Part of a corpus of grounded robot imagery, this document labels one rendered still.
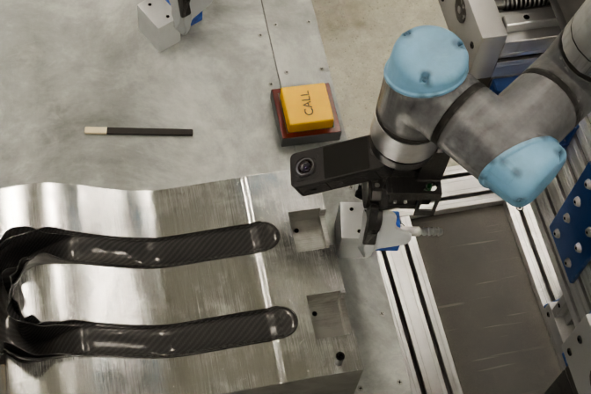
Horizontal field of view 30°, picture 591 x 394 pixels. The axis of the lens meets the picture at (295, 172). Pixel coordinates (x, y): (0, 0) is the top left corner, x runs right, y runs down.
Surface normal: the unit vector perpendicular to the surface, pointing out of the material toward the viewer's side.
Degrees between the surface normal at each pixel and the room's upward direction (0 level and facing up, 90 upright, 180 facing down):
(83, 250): 25
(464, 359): 0
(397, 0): 0
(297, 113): 0
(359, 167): 29
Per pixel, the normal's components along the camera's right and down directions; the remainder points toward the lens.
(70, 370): 0.37, -0.52
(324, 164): -0.40, -0.42
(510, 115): 0.07, -0.55
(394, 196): 0.02, 0.87
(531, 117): 0.22, -0.37
